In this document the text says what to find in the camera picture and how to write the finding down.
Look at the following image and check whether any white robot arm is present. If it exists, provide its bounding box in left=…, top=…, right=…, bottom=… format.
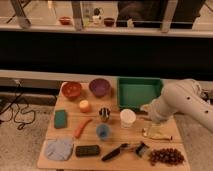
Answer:
left=140, top=79, right=213, bottom=133

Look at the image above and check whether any green plastic tray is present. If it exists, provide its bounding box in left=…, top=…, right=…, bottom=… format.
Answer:
left=117, top=77, right=163, bottom=112

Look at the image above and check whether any yellow banana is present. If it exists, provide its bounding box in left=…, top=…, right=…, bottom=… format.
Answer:
left=142, top=128, right=173, bottom=141

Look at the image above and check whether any black small brush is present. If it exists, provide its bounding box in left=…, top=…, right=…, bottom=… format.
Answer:
left=135, top=142, right=149, bottom=157

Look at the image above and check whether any bunch of dark grapes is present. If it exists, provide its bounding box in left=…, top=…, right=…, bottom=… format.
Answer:
left=149, top=148, right=185, bottom=165

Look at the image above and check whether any white cup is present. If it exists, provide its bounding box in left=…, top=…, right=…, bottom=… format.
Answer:
left=120, top=109, right=136, bottom=128

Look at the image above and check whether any blue cup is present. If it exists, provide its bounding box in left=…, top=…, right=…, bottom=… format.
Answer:
left=96, top=124, right=110, bottom=140

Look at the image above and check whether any purple bowl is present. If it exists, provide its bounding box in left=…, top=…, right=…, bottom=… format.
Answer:
left=89, top=78, right=111, bottom=97

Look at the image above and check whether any black remote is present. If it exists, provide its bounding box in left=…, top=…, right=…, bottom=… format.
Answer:
left=75, top=145, right=100, bottom=157

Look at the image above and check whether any orange round fruit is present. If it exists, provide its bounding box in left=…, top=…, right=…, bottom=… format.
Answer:
left=79, top=100, right=91, bottom=113

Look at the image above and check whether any green sponge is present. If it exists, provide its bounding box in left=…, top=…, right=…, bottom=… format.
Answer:
left=54, top=110, right=67, bottom=129

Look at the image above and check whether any blue-grey cloth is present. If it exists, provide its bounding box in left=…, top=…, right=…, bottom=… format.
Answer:
left=44, top=138, right=74, bottom=161

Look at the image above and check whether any dark red bowl on shelf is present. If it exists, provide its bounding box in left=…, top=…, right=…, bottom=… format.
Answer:
left=104, top=17, right=115, bottom=27

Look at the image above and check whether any white mug on shelf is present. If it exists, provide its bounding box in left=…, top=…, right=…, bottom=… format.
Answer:
left=92, top=15, right=101, bottom=25

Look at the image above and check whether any black handled knife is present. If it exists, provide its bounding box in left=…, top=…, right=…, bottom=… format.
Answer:
left=101, top=143, right=129, bottom=162

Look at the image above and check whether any black cable on floor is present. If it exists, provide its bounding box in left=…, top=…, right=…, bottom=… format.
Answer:
left=0, top=79, right=37, bottom=131

